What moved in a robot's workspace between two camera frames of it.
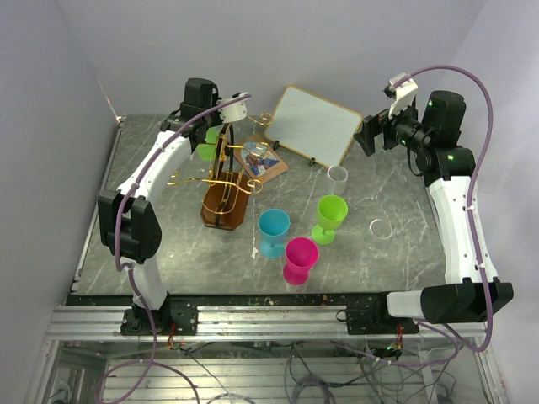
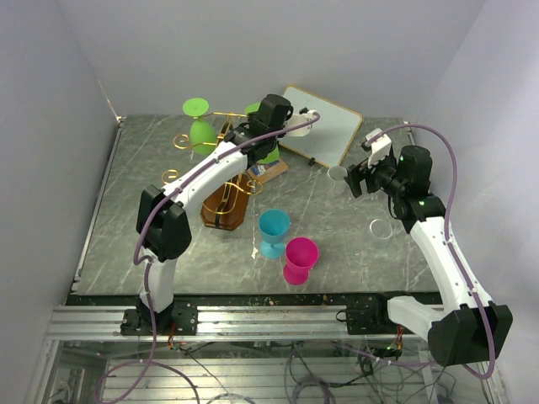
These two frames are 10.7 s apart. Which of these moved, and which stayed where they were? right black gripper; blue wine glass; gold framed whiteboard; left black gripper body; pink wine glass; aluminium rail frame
Moved: right black gripper; left black gripper body
Stayed: pink wine glass; aluminium rail frame; blue wine glass; gold framed whiteboard
